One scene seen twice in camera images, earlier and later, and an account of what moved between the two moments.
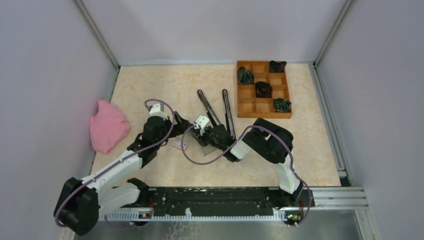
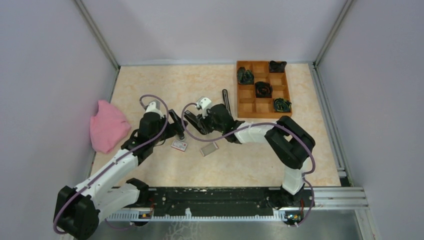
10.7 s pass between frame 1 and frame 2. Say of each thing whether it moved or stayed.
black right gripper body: moved
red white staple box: stayed
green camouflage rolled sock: stayed
